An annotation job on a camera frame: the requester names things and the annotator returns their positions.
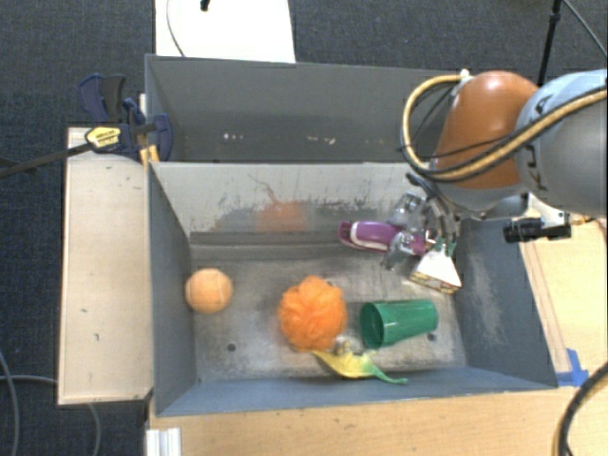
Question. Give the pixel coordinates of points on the pale wood board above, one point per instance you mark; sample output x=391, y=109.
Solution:
x=107, y=278

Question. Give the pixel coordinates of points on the orange ball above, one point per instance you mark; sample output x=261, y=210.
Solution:
x=209, y=290

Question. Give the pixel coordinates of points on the black cylinder on white bracket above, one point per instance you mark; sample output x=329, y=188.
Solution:
x=527, y=230

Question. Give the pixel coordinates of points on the orange mesh bath sponge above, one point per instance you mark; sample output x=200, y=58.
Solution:
x=312, y=312

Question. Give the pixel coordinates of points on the small white patterned box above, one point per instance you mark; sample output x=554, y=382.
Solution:
x=439, y=273

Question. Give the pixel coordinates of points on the green plastic cup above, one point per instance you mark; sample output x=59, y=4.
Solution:
x=404, y=321

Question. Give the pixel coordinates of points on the grey metal bin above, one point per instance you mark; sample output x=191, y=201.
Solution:
x=266, y=112

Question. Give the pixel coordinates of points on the purple and white bottle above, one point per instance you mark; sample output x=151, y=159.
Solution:
x=368, y=235

